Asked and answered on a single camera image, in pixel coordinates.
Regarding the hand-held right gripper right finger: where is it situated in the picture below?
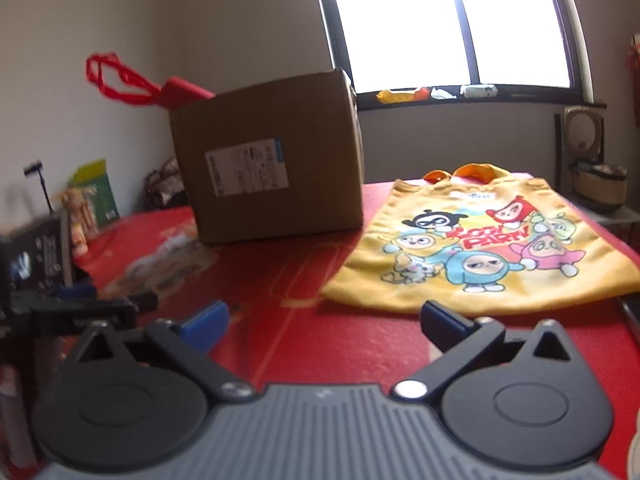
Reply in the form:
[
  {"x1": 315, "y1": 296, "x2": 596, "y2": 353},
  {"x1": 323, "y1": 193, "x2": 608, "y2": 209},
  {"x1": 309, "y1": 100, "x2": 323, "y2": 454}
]
[{"x1": 391, "y1": 300, "x2": 572, "y2": 401}]

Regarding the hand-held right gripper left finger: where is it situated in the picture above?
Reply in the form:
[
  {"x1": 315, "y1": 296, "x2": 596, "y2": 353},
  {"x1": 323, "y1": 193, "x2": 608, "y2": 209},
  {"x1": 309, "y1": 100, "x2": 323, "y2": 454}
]
[{"x1": 70, "y1": 300, "x2": 255, "y2": 403}]

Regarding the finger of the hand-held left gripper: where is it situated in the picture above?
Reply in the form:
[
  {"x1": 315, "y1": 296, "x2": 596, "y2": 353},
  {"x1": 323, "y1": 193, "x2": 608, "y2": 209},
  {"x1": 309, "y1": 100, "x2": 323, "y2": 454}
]
[
  {"x1": 10, "y1": 292, "x2": 160, "y2": 333},
  {"x1": 45, "y1": 284, "x2": 98, "y2": 303}
]

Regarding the yellow cartoon shopping bag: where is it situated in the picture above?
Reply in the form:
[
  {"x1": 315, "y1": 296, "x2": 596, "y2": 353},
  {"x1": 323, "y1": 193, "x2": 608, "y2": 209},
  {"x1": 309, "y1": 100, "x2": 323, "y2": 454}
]
[{"x1": 320, "y1": 162, "x2": 640, "y2": 317}]

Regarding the brown cardboard box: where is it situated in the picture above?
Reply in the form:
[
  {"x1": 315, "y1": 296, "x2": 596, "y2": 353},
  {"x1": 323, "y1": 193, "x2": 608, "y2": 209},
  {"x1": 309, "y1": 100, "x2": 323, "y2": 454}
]
[{"x1": 169, "y1": 67, "x2": 366, "y2": 247}]

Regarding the red shopping bag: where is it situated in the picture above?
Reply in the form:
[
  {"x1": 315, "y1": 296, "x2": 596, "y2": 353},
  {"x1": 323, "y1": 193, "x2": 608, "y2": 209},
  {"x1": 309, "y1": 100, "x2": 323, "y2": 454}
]
[{"x1": 86, "y1": 52, "x2": 216, "y2": 111}]

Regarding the quilted cloth bag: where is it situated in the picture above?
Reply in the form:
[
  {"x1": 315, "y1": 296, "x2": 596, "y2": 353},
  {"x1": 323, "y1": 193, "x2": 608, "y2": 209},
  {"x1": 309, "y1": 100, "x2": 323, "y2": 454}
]
[{"x1": 144, "y1": 157, "x2": 188, "y2": 211}]

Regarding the white tablet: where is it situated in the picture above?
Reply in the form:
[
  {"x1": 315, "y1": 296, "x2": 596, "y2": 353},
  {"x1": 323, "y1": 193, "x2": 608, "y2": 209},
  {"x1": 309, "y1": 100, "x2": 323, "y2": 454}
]
[{"x1": 0, "y1": 210, "x2": 76, "y2": 293}]

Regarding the brown toy figure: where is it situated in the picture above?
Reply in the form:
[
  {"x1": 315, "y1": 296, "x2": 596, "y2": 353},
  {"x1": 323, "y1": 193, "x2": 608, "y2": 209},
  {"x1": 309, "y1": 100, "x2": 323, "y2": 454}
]
[{"x1": 60, "y1": 185, "x2": 98, "y2": 256}]

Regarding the green package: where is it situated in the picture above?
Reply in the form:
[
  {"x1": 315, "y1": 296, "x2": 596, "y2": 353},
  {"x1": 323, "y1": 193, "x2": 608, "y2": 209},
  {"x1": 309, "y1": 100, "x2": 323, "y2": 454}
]
[{"x1": 69, "y1": 159, "x2": 121, "y2": 226}]

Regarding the red printed table mat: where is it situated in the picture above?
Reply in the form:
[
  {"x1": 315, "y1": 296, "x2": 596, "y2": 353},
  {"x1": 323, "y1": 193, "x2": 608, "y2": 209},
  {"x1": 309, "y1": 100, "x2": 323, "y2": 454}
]
[{"x1": 0, "y1": 177, "x2": 640, "y2": 480}]

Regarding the black phone stand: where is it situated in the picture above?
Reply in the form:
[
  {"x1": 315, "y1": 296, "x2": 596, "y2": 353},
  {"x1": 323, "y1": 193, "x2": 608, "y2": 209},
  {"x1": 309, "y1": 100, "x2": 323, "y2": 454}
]
[{"x1": 22, "y1": 160, "x2": 56, "y2": 216}]

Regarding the dark lidded pot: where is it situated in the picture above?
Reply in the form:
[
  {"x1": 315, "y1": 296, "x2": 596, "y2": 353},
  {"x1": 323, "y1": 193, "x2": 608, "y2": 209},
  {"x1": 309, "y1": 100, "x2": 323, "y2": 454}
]
[{"x1": 570, "y1": 159, "x2": 628, "y2": 213}]

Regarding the yellow packet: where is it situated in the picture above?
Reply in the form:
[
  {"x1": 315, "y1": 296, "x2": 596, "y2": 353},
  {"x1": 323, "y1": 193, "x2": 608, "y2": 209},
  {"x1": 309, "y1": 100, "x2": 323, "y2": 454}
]
[{"x1": 376, "y1": 87, "x2": 431, "y2": 104}]

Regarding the window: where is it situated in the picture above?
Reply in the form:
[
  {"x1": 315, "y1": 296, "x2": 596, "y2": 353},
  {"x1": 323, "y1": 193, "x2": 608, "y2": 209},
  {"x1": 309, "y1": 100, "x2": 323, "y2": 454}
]
[{"x1": 310, "y1": 0, "x2": 596, "y2": 111}]

